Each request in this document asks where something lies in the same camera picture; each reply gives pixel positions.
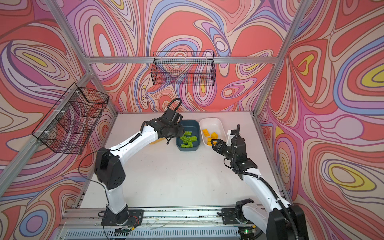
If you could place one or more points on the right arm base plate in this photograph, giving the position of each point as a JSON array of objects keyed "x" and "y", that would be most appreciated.
[{"x": 231, "y": 216}]

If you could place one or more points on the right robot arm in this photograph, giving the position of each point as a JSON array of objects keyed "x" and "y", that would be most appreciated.
[{"x": 277, "y": 219}]

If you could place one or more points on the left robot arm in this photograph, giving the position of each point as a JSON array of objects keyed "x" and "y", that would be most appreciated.
[{"x": 109, "y": 165}]

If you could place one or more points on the back wall wire basket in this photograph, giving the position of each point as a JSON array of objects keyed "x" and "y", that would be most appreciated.
[{"x": 188, "y": 68}]

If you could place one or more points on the wall wire basket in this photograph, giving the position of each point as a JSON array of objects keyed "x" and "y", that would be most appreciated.
[
  {"x": 75, "y": 116},
  {"x": 188, "y": 68}
]

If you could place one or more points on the green lego pair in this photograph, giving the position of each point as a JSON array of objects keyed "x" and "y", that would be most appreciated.
[
  {"x": 185, "y": 139},
  {"x": 193, "y": 139}
]

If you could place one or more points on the white plastic bin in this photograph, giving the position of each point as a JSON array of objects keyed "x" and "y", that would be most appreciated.
[{"x": 212, "y": 125}]

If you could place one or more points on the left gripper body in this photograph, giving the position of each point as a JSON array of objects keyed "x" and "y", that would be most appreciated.
[{"x": 176, "y": 131}]

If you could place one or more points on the orange yellow lego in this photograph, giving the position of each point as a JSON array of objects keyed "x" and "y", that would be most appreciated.
[{"x": 206, "y": 133}]

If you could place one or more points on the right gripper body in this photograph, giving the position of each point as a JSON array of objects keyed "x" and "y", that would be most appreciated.
[{"x": 225, "y": 150}]

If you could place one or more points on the yellow plastic bin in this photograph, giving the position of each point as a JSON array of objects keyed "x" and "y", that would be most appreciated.
[{"x": 157, "y": 141}]

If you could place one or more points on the left wall wire basket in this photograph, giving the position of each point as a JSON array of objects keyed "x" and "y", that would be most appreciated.
[{"x": 75, "y": 116}]

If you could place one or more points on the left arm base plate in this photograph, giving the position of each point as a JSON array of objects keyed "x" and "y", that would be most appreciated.
[{"x": 130, "y": 218}]

